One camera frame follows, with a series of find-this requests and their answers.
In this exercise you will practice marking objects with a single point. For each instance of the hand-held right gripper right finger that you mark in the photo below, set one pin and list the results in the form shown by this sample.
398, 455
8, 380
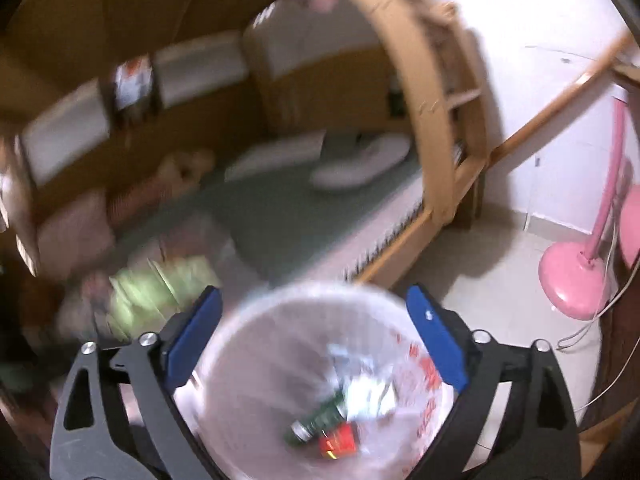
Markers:
435, 335

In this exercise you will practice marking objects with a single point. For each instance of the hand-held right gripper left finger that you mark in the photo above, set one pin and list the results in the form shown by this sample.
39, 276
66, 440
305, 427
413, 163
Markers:
197, 340

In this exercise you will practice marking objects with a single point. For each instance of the white lined trash bin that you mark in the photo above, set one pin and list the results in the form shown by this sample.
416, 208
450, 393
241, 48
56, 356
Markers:
280, 360

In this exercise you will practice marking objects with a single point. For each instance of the silver foil wrapper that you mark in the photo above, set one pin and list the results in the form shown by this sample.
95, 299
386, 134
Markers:
367, 395

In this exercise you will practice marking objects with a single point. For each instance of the green glass bottle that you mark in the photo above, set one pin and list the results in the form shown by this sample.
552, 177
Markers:
320, 417

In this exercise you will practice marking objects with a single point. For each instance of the red snack packet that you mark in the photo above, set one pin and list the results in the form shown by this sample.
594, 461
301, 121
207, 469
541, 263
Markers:
340, 440

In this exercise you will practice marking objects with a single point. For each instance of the green snack packet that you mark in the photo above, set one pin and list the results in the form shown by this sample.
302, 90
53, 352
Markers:
160, 285

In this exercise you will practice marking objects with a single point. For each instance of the clear plastic bag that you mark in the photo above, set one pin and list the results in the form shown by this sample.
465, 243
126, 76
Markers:
210, 245

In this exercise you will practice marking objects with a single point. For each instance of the pink standing fan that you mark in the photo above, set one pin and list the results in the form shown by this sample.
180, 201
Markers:
575, 280

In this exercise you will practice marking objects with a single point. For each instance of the pink cushion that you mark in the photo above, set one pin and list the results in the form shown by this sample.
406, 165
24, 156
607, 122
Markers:
75, 235

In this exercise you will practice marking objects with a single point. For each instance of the green bed mat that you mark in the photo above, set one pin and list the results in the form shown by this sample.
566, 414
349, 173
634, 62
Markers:
300, 210

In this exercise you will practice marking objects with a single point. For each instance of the tan plush toy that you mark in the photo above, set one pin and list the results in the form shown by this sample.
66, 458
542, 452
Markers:
185, 170

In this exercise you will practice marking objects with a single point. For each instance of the white folded sheet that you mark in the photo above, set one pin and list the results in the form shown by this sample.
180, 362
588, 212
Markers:
280, 155

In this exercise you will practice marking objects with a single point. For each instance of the printed picture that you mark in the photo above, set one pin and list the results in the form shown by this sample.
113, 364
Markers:
134, 85

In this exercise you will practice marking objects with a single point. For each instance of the wooden bed frame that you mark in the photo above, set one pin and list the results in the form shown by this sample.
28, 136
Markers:
435, 160

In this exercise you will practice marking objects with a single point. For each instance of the wooden rail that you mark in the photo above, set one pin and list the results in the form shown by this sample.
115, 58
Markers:
550, 110

